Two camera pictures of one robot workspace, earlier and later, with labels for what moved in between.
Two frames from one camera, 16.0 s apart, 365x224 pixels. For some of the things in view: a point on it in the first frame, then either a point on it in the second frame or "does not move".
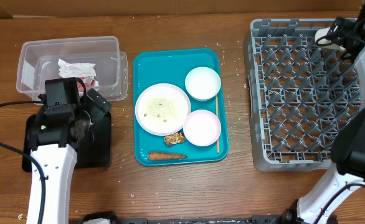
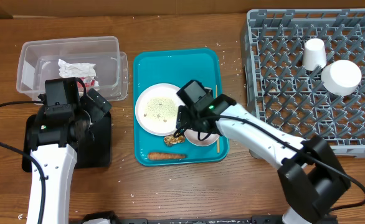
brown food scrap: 174,138 does not move
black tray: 95,152 does not move
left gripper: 95,111 does not move
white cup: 322,32 → 314,54
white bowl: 202,83 → 341,77
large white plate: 162,109 does not move
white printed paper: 76,70 does not move
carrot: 164,155 does not move
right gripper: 339,30 → 185,116
